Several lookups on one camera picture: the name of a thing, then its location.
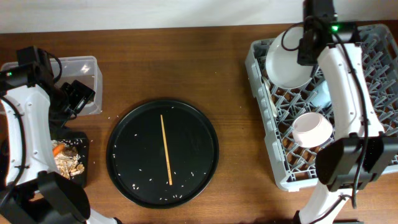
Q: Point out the black rectangular waste tray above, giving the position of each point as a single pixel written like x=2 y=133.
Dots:
x=81 y=142

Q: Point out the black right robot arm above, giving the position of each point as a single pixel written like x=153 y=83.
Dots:
x=361 y=150

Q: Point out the light blue cup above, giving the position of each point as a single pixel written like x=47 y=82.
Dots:
x=322 y=98

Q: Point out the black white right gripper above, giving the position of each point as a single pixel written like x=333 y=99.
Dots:
x=302 y=59

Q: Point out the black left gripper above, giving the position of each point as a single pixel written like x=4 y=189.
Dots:
x=81 y=94

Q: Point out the small grey bowl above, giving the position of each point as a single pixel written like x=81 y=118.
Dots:
x=311 y=130

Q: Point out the grey plastic dishwasher rack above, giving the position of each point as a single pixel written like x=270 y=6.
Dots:
x=293 y=166

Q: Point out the rice and food scraps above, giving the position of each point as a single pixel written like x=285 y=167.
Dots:
x=68 y=161

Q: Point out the clear plastic waste bin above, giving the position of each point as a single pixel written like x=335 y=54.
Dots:
x=85 y=70

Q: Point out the large white plate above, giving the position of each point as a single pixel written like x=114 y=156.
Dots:
x=282 y=68

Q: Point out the orange carrot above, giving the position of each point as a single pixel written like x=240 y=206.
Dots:
x=58 y=149

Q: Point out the white plastic fork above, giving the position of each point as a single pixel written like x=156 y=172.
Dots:
x=267 y=86

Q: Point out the round black serving tray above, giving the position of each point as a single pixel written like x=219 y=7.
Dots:
x=135 y=156

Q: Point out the wooden chopstick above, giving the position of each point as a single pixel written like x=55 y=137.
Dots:
x=166 y=151

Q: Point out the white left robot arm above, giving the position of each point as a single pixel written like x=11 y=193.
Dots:
x=36 y=189

